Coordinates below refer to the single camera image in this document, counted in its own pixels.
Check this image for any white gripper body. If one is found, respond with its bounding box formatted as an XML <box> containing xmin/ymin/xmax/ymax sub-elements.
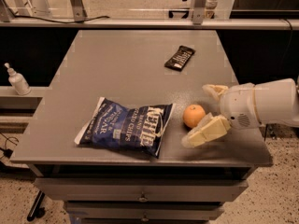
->
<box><xmin>219</xmin><ymin>83</ymin><xmax>260</xmax><ymax>129</ymax></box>

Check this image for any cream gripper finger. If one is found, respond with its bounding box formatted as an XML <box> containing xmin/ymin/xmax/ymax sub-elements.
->
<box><xmin>181</xmin><ymin>113</ymin><xmax>231</xmax><ymax>148</ymax></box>
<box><xmin>202</xmin><ymin>84</ymin><xmax>228</xmax><ymax>102</ymax></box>

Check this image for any orange fruit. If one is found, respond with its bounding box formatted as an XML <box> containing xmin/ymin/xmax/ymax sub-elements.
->
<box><xmin>183</xmin><ymin>105</ymin><xmax>206</xmax><ymax>128</ymax></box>

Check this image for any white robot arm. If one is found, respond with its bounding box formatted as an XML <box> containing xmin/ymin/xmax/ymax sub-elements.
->
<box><xmin>181</xmin><ymin>78</ymin><xmax>299</xmax><ymax>148</ymax></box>

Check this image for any blue Kettle chip bag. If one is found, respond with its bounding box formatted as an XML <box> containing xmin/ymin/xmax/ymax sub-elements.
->
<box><xmin>75</xmin><ymin>97</ymin><xmax>175</xmax><ymax>158</ymax></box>

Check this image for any black snack bar wrapper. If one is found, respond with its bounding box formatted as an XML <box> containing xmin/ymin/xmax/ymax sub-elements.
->
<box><xmin>164</xmin><ymin>46</ymin><xmax>195</xmax><ymax>71</ymax></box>

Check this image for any grey drawer cabinet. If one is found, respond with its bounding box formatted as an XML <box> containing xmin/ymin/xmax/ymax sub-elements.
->
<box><xmin>12</xmin><ymin>30</ymin><xmax>272</xmax><ymax>224</ymax></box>

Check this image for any grey drawer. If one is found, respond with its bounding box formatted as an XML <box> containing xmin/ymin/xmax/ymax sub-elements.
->
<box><xmin>35</xmin><ymin>178</ymin><xmax>249</xmax><ymax>203</ymax></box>
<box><xmin>64</xmin><ymin>202</ymin><xmax>223</xmax><ymax>221</ymax></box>

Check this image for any top grey drawer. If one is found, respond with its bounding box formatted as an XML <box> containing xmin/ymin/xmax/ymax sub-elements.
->
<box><xmin>35</xmin><ymin>178</ymin><xmax>249</xmax><ymax>203</ymax></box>

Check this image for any white pump bottle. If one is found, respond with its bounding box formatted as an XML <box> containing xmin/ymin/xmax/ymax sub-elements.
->
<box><xmin>5</xmin><ymin>63</ymin><xmax>31</xmax><ymax>95</ymax></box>

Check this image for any grey metal post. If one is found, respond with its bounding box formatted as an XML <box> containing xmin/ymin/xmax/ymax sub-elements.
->
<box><xmin>191</xmin><ymin>0</ymin><xmax>206</xmax><ymax>25</ymax></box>

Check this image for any black cable on shelf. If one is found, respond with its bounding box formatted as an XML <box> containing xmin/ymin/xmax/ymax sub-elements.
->
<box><xmin>12</xmin><ymin>14</ymin><xmax>110</xmax><ymax>24</ymax></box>

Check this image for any grey metal bracket leg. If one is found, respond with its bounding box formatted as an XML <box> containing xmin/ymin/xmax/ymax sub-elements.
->
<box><xmin>70</xmin><ymin>0</ymin><xmax>87</xmax><ymax>22</ymax></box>

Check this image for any black cable on floor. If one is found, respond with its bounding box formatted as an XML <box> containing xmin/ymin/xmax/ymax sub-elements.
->
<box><xmin>0</xmin><ymin>133</ymin><xmax>20</xmax><ymax>161</ymax></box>

